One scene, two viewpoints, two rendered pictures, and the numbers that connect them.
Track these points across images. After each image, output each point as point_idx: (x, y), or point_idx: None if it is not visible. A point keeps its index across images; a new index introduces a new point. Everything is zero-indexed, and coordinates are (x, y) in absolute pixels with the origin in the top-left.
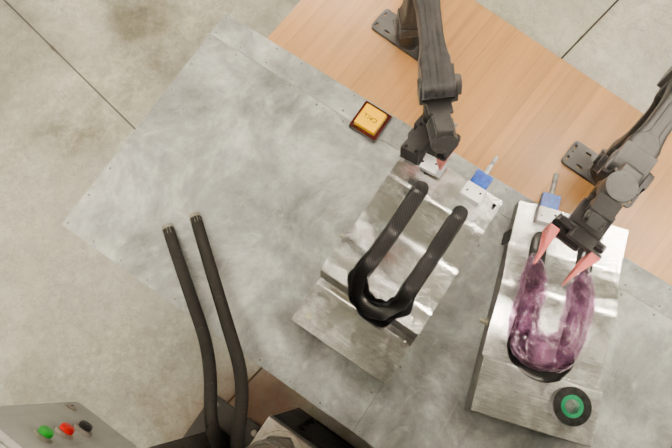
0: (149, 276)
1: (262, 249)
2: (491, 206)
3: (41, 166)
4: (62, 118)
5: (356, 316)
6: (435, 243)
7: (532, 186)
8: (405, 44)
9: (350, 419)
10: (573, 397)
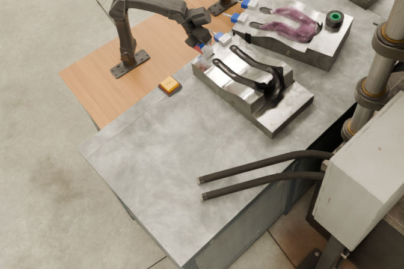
0: (229, 214)
1: (226, 149)
2: (233, 34)
3: None
4: None
5: (276, 102)
6: (246, 60)
7: (224, 28)
8: (134, 62)
9: (329, 120)
10: (331, 15)
